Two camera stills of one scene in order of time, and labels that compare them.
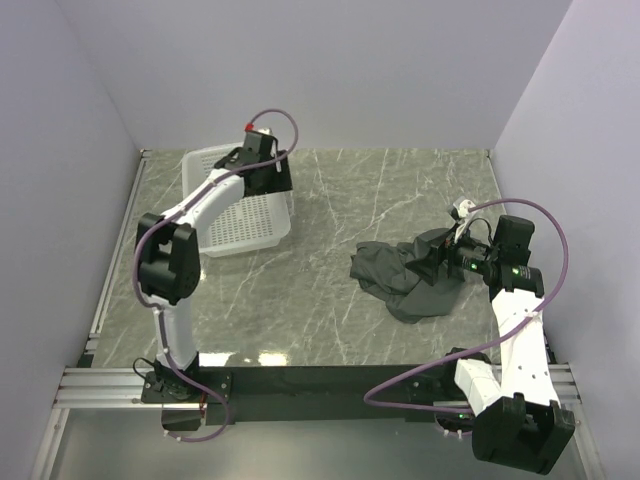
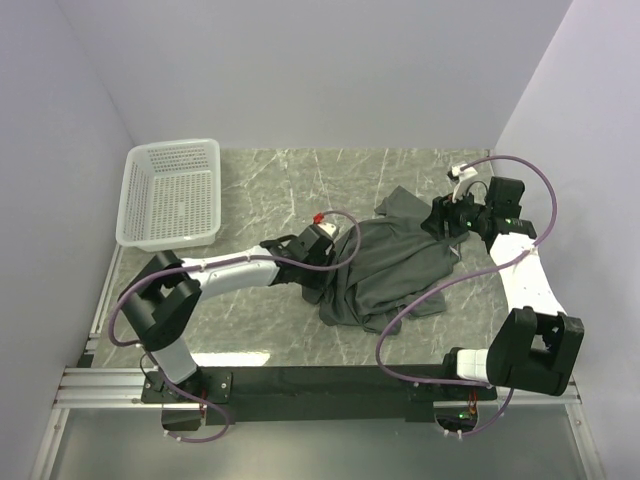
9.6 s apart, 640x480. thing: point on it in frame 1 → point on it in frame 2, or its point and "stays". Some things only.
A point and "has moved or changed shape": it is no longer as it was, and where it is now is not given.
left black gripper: x=281 y=180 → x=320 y=277
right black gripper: x=428 y=267 → x=443 y=209
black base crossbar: x=300 y=395 stays
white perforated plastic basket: x=253 y=222 → x=170 y=195
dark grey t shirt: x=381 y=270 has moved or changed shape
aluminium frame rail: x=88 y=386 stays
